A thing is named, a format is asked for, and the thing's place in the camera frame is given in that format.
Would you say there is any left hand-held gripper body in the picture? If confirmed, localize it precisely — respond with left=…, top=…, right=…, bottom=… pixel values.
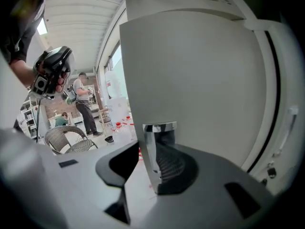
left=30, top=46, right=76, bottom=100

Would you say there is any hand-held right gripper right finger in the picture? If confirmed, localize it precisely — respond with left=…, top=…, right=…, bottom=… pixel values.
left=140, top=142, right=275, bottom=229

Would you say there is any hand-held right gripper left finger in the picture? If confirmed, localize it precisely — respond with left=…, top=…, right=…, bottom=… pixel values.
left=44, top=141, right=140, bottom=229

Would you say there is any grey metal locker cabinet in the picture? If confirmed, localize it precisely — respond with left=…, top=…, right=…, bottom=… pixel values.
left=119, top=0, right=305, bottom=200

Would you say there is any person's left forearm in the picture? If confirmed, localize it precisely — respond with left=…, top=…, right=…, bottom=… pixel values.
left=9, top=58, right=38, bottom=88

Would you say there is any person's left hand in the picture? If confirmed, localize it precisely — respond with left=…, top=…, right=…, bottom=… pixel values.
left=55, top=69, right=71, bottom=93

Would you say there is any ceiling light panel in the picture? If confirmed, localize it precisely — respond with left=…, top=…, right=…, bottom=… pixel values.
left=36, top=17, right=48, bottom=36

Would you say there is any person's black shirt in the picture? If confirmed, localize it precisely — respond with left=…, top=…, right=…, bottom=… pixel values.
left=0, top=0, right=47, bottom=65

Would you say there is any brown wicker chair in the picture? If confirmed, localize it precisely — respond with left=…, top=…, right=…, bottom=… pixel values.
left=44, top=125, right=99, bottom=155

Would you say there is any white shelf unit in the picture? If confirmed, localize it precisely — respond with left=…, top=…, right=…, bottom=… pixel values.
left=20, top=96, right=40, bottom=138

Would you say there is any large clear dispenser bottle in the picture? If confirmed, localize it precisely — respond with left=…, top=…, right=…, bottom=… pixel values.
left=104, top=70, right=122, bottom=100

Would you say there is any cluster of clear water jugs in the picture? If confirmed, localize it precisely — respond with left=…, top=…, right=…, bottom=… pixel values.
left=112, top=114, right=143, bottom=162

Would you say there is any white water dispenser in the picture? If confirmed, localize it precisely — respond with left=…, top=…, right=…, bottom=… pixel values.
left=106, top=96, right=131, bottom=128

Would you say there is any left hand-held gripper cable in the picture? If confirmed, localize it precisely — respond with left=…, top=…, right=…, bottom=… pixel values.
left=35, top=98, right=42, bottom=145

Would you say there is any wooden frame chair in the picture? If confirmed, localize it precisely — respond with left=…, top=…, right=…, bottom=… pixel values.
left=97, top=105, right=113, bottom=131

